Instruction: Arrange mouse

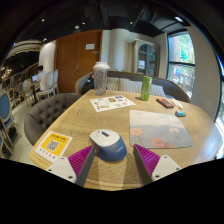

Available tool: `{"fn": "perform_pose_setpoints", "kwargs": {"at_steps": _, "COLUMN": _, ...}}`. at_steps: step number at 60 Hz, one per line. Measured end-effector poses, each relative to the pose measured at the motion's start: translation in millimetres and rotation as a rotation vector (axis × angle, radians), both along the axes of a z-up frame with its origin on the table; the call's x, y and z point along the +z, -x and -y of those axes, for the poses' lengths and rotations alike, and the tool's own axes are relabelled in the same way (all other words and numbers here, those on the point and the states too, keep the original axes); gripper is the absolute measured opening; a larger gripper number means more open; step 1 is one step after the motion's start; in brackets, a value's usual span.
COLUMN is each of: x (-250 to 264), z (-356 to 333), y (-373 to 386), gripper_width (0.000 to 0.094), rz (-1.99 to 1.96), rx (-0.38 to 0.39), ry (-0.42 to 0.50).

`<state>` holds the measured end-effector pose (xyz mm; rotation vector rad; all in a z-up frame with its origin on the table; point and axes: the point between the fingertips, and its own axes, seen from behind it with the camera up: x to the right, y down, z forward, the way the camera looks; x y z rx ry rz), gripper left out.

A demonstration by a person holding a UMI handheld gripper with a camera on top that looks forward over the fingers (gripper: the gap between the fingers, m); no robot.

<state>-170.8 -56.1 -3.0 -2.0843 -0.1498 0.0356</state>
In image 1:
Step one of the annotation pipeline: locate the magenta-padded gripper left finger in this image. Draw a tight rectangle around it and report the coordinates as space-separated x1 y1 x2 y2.
45 144 97 188

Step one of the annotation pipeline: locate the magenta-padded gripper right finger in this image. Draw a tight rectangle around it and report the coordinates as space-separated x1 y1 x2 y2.
132 143 184 186

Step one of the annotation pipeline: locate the white and blue computer mouse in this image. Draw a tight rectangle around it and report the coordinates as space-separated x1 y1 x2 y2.
88 128 128 163

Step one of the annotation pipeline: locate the yellow code card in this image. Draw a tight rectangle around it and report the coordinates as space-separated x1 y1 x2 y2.
34 130 74 164

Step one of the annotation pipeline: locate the small teal pack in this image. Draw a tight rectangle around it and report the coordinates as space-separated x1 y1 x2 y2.
174 110 187 118

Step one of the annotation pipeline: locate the grey tufted armchair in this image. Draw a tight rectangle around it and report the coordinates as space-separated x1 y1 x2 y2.
23 92 83 147

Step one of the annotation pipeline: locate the black and red flat box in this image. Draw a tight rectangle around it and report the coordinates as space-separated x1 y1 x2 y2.
155 97 175 110

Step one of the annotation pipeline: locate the white tube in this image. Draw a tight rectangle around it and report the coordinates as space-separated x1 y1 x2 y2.
169 98 184 110

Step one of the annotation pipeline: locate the white sticker sheet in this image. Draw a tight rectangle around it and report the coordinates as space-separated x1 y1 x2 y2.
89 94 137 113

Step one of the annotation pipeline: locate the striped cushion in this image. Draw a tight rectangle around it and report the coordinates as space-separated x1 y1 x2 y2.
106 77 121 92
118 78 144 94
149 83 167 98

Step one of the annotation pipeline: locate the green drink can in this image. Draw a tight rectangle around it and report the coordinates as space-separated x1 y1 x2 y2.
140 75 153 102

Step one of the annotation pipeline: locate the grey curved sofa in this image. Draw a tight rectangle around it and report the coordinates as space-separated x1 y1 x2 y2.
74 70 191 103

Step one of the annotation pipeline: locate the clear shaker bottle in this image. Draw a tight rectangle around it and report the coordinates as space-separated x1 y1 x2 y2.
92 61 111 97

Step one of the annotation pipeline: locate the white dining chair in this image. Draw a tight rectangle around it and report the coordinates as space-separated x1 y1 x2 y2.
35 69 59 101

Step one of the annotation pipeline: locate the blue upholstered chair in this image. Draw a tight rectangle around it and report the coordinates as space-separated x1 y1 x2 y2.
0 91 18 148

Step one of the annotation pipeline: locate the person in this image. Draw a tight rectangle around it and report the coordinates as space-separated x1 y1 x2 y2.
34 65 49 93

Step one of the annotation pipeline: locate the brown wooden door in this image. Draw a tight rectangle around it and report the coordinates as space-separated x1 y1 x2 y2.
54 29 104 94

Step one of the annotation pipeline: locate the glass-front cabinet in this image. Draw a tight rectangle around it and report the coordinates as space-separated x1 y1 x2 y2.
131 38 160 78

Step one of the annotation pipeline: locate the black-framed window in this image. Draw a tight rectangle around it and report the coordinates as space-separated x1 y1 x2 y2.
166 31 196 99

